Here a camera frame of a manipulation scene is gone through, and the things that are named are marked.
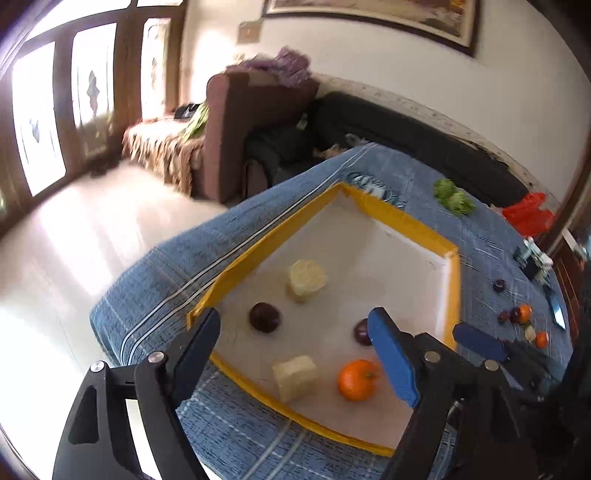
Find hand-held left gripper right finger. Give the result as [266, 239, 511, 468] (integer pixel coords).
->
[368, 307, 541, 480]

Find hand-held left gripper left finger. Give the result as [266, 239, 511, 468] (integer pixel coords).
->
[52, 307, 221, 480]

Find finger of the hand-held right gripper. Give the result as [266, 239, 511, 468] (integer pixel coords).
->
[452, 323, 552, 402]

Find yellow-edged white tray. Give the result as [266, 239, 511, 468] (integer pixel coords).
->
[187, 181, 461, 457]

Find black smartphone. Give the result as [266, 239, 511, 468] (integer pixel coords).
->
[545, 284, 568, 330]

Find small black box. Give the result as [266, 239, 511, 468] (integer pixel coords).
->
[515, 247, 548, 281]

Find blue plaid tablecloth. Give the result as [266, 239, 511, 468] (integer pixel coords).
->
[90, 143, 575, 480]

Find white bottles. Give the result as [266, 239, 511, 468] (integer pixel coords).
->
[524, 236, 553, 271]

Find red plastic bag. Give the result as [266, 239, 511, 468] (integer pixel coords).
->
[502, 192, 555, 236]

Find green lettuce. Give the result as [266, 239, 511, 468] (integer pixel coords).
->
[433, 179, 476, 217]

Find patterned brown throw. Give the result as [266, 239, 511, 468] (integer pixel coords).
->
[121, 117, 206, 195]

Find black sofa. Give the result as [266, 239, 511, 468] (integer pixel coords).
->
[245, 91, 529, 208]

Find brown armchair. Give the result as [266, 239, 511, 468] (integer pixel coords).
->
[191, 65, 321, 204]

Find wooden door with glass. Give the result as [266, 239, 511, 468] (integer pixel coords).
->
[0, 0, 185, 232]

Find purple cloth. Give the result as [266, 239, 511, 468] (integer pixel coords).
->
[240, 46, 310, 86]

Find small wall plaque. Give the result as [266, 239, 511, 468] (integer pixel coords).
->
[238, 21, 263, 45]

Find framed wall painting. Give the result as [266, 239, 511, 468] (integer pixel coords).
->
[261, 0, 481, 58]

